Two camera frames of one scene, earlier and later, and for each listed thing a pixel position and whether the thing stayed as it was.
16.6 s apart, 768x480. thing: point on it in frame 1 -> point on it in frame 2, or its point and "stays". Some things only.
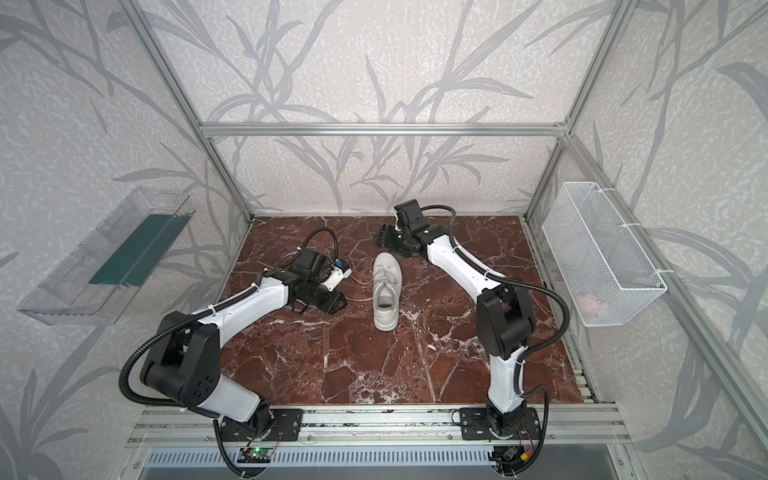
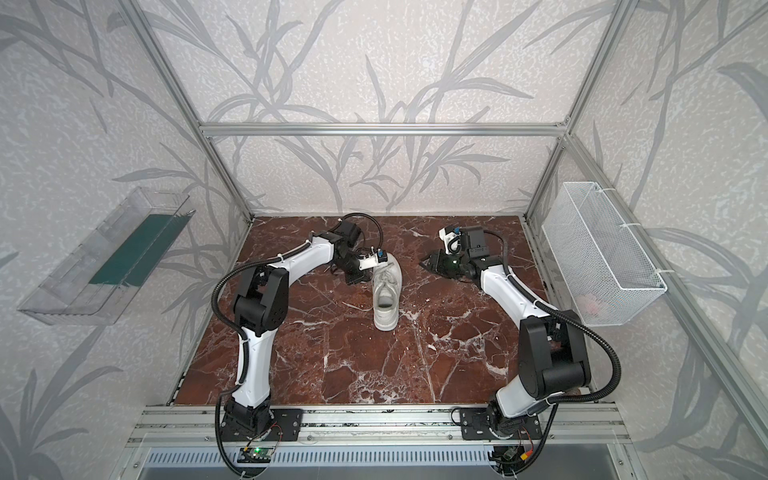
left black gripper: x=327 y=298 -> x=357 y=273
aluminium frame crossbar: x=381 y=129 stays
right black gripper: x=393 y=238 -> x=444 y=261
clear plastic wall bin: x=96 y=275 stays
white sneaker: x=387 y=280 stays
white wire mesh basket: x=604 y=270 stays
